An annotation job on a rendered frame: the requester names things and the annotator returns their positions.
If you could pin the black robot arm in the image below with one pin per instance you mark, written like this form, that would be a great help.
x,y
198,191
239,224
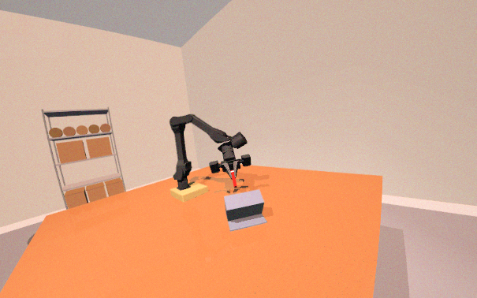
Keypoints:
x,y
183,166

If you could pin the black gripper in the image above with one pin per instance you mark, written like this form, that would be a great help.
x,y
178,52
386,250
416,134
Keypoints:
x,y
230,160

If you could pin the grey square panel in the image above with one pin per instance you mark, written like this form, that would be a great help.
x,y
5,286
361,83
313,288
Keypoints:
x,y
244,210

